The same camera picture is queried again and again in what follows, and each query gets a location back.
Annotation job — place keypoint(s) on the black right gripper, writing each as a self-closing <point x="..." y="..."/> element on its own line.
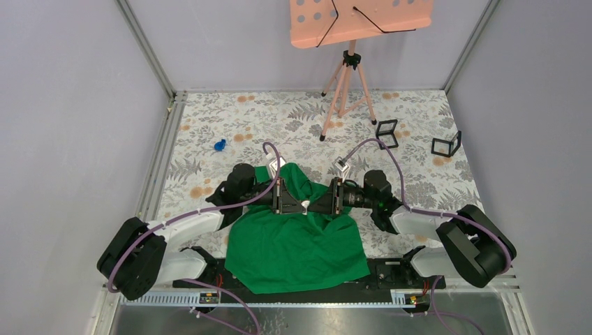
<point x="330" y="202"/>

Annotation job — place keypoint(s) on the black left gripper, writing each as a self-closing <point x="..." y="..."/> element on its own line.
<point x="283" y="200"/>

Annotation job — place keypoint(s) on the green t-shirt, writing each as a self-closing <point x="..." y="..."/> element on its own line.
<point x="277" y="253"/>

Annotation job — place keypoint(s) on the black display box frame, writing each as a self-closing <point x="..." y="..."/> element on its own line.
<point x="385" y="132"/>

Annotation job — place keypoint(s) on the black box with ring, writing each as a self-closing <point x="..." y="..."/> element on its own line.
<point x="446" y="148"/>

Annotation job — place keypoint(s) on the round orange white brooch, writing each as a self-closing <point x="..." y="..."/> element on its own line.
<point x="305" y="204"/>

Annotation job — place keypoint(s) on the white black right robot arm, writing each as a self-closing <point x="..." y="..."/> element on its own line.
<point x="473" y="248"/>

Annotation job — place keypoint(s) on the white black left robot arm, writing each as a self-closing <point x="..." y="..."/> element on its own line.
<point x="142" y="255"/>

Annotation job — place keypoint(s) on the small blue object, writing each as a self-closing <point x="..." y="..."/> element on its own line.
<point x="220" y="145"/>

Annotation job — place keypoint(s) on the floral table mat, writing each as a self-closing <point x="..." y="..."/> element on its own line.
<point x="293" y="121"/>

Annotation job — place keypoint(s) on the pink music stand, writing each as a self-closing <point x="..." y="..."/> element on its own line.
<point x="318" y="23"/>

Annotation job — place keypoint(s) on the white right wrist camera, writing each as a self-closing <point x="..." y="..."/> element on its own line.
<point x="343" y="168"/>

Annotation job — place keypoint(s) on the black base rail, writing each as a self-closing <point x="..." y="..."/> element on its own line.
<point x="389" y="283"/>

